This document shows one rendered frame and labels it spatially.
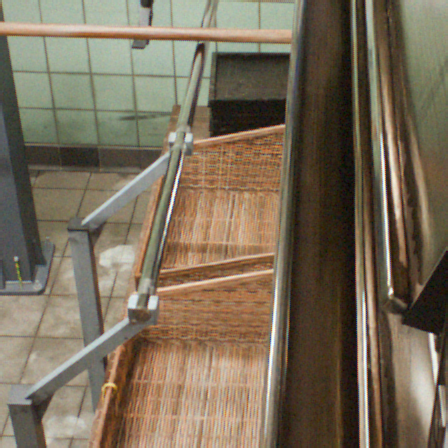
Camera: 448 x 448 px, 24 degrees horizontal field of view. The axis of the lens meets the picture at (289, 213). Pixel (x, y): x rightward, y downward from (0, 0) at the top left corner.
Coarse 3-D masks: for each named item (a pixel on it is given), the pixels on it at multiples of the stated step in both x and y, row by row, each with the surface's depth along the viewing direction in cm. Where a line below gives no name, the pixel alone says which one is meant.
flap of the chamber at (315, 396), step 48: (336, 0) 197; (336, 48) 181; (288, 96) 166; (336, 96) 167; (336, 144) 156; (336, 192) 146; (336, 240) 137; (336, 288) 129; (336, 336) 122; (288, 384) 115; (336, 384) 116; (288, 432) 109; (336, 432) 110
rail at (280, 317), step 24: (288, 120) 156; (288, 144) 150; (288, 168) 145; (288, 192) 140; (288, 216) 136; (288, 240) 132; (288, 264) 128; (288, 288) 125; (288, 312) 121; (288, 336) 118; (264, 432) 106
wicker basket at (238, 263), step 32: (192, 160) 279; (224, 160) 279; (256, 160) 278; (160, 192) 262; (192, 192) 285; (224, 192) 285; (256, 192) 285; (192, 224) 273; (224, 224) 273; (256, 224) 274; (192, 256) 263; (224, 256) 263; (256, 256) 229; (192, 320) 241
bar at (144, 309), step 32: (192, 64) 223; (192, 96) 211; (160, 160) 202; (128, 192) 207; (96, 224) 212; (160, 224) 176; (160, 256) 170; (96, 288) 223; (96, 320) 226; (128, 320) 162; (96, 352) 166; (64, 384) 171; (96, 384) 238; (32, 416) 175
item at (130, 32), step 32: (0, 32) 230; (32, 32) 229; (64, 32) 229; (96, 32) 229; (128, 32) 229; (160, 32) 228; (192, 32) 228; (224, 32) 228; (256, 32) 228; (288, 32) 228
